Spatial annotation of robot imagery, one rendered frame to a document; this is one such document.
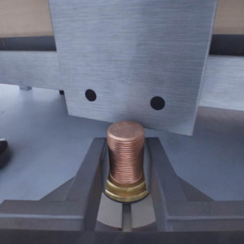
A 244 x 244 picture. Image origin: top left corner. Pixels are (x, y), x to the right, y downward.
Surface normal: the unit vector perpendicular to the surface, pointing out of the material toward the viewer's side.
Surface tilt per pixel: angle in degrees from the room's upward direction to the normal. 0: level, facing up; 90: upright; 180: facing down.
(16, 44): 90
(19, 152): 180
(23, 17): 90
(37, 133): 180
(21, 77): 90
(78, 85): 90
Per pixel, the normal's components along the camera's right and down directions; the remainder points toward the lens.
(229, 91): -0.37, 0.45
